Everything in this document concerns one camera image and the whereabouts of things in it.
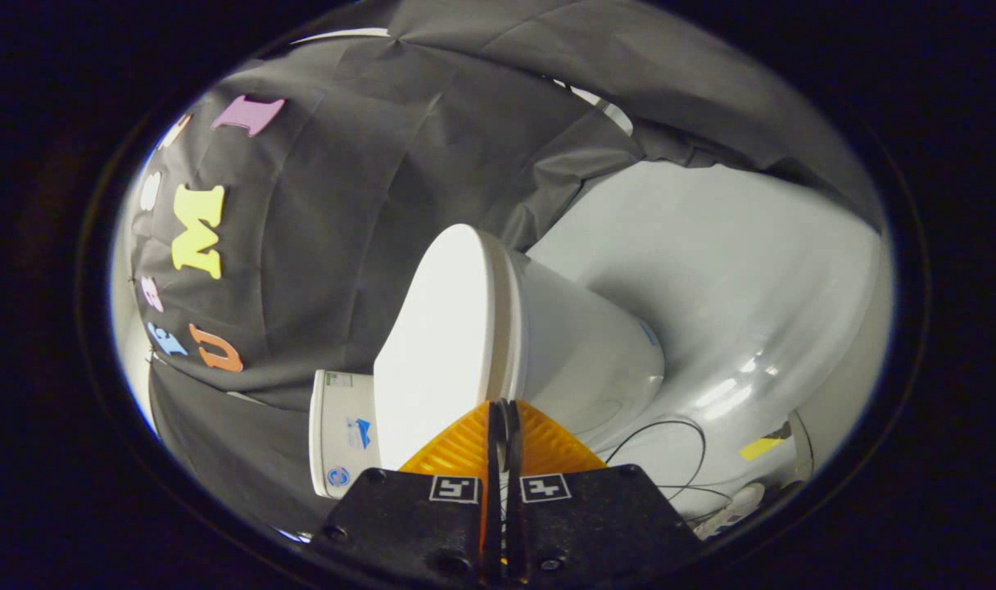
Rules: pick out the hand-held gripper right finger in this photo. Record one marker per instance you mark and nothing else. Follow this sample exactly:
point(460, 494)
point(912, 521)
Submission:
point(514, 459)

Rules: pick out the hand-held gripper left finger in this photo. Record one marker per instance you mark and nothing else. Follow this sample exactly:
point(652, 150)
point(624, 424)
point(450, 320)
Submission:
point(493, 459)

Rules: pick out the white toilet lid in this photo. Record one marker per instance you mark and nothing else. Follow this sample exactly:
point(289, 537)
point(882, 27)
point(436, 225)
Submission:
point(441, 344)

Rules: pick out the white toilet body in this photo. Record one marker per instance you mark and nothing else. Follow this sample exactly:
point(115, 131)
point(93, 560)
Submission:
point(580, 352)

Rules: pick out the yellow tape strip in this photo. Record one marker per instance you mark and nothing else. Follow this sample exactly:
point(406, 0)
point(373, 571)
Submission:
point(760, 448)

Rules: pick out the black backdrop cloth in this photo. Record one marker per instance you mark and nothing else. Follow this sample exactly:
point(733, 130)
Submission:
point(342, 205)

